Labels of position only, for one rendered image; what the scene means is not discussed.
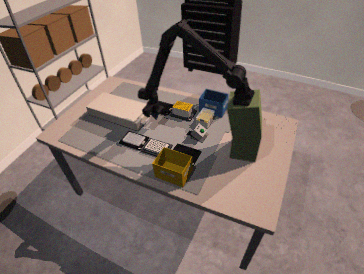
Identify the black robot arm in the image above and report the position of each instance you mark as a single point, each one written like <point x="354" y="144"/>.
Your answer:
<point x="243" y="94"/>

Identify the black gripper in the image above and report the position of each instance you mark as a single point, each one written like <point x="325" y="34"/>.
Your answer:
<point x="155" y="114"/>

